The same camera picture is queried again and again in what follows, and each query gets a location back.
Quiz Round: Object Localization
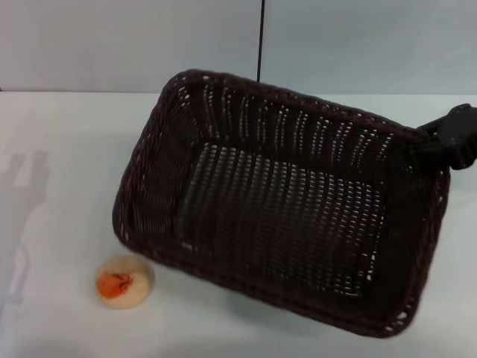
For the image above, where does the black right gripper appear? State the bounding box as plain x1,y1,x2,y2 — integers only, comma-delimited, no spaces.
404,103,477,172

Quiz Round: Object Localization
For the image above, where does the dark brown woven basket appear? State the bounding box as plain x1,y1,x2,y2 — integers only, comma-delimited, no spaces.
111,68,452,339

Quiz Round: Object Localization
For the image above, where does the round cream bun orange mark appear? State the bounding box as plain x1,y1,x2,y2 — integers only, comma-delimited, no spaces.
95,255,155,310

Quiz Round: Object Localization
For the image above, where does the black vertical wall strip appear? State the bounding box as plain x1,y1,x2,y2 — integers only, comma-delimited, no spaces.
255,0,267,83

